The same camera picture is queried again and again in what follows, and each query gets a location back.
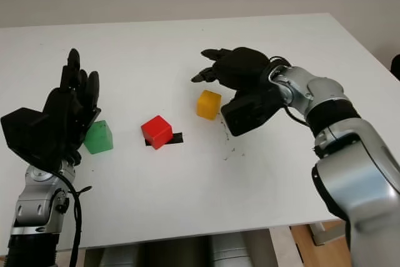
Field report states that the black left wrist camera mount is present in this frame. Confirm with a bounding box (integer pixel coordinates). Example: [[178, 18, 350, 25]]
[[0, 108, 65, 173]]

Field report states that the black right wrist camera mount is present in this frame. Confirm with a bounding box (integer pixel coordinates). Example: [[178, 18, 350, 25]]
[[221, 87, 282, 138]]

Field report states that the yellow wooden block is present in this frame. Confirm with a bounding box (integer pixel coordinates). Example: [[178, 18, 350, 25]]
[[196, 89, 223, 121]]

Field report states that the black round object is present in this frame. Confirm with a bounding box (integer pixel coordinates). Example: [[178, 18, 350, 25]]
[[390, 56, 400, 82]]

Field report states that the silver robot thigh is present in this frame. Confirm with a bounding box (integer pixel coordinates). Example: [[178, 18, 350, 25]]
[[211, 231, 271, 267], [99, 244, 148, 267]]

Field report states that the green wooden block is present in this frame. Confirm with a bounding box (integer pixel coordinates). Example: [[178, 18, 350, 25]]
[[83, 119, 114, 154]]

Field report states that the white table leg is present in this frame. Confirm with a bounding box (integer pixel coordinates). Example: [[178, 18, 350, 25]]
[[269, 226, 296, 267]]

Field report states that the silver left robot thigh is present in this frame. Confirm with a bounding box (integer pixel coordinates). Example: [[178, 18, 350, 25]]
[[99, 244, 148, 267]]

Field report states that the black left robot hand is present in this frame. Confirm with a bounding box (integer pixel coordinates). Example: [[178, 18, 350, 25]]
[[42, 48, 103, 164]]

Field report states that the dark grey robot waist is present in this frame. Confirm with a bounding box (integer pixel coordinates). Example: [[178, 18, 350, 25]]
[[145, 237, 213, 267]]

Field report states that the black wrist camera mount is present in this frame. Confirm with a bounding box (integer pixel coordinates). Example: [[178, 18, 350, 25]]
[[221, 87, 282, 138], [0, 108, 65, 173]]

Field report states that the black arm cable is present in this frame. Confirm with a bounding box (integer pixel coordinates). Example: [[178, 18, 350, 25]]
[[268, 56, 310, 124], [51, 169, 93, 267]]

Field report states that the silver right robot thigh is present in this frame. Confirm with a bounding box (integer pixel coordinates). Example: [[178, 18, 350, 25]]
[[211, 231, 271, 267]]

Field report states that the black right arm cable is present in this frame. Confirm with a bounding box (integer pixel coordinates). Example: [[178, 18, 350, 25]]
[[268, 56, 310, 124]]

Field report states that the black tape strip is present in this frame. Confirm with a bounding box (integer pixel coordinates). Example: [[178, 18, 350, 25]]
[[145, 131, 185, 147]]

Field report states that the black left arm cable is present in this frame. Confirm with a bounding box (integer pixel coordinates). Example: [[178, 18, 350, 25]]
[[51, 169, 93, 267]]

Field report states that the red wooden block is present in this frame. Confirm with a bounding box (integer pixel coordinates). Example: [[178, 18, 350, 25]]
[[140, 115, 173, 150]]

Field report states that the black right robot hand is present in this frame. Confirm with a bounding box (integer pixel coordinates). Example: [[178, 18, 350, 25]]
[[191, 47, 282, 105]]

